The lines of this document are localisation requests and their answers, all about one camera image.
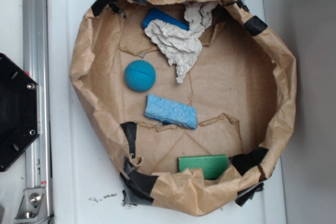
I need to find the light blue sponge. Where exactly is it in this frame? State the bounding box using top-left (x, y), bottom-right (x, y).
top-left (144, 94), bottom-right (197, 130)

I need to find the blue dimpled ball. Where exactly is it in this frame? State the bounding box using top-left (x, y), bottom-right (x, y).
top-left (124, 60), bottom-right (156, 92)

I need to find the crumpled white paper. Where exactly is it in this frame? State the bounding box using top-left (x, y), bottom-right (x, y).
top-left (144, 1), bottom-right (218, 83)

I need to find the brown paper bag bin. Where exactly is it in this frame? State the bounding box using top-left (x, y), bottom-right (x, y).
top-left (70, 0), bottom-right (297, 216)

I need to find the green flat block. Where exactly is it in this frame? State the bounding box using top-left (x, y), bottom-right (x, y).
top-left (178, 154), bottom-right (228, 180)

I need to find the dark blue block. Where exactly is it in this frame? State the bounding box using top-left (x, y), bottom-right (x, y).
top-left (142, 8), bottom-right (189, 30)

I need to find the white tray board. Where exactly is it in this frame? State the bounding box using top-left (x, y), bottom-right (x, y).
top-left (47, 0), bottom-right (287, 223)

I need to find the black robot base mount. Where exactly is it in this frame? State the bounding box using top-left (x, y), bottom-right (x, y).
top-left (1, 54), bottom-right (39, 172)

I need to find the aluminium extrusion rail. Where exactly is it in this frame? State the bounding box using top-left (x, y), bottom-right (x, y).
top-left (23, 0), bottom-right (54, 223)

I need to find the metal corner bracket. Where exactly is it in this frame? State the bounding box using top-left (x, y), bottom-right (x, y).
top-left (14, 187), bottom-right (48, 223)

